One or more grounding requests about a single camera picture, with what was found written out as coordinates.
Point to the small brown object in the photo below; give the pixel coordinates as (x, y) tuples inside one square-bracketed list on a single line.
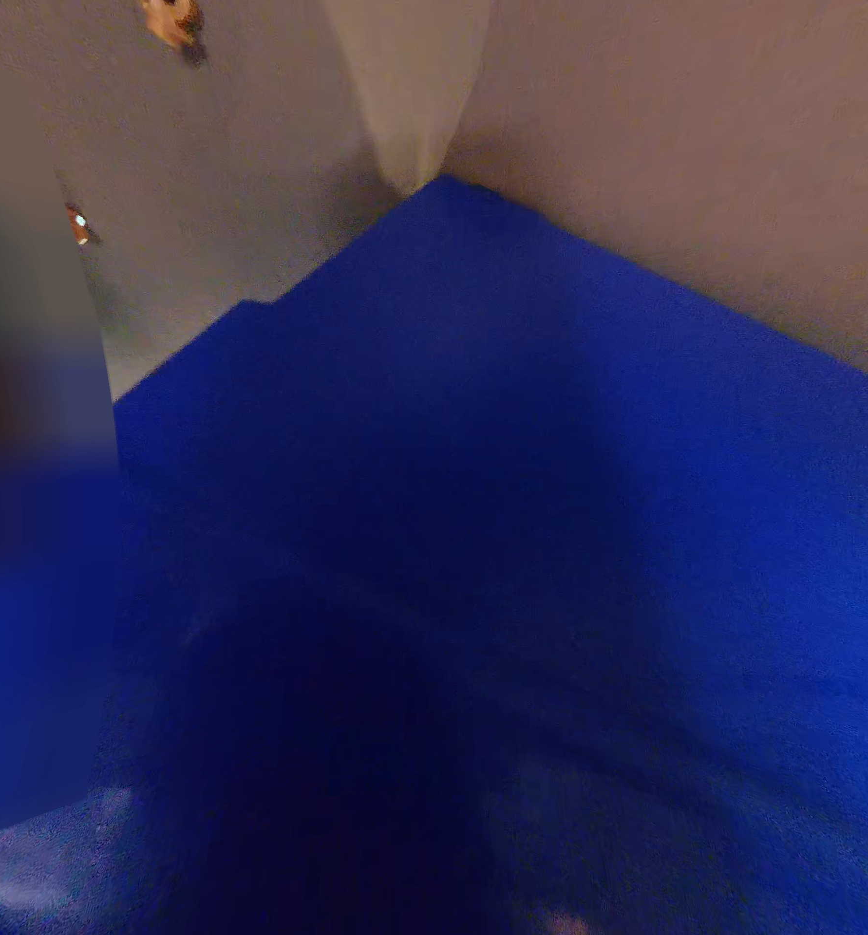
[(80, 223), (174, 20)]

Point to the blue plastic crate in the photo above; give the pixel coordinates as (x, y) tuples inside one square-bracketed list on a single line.
[(514, 409)]

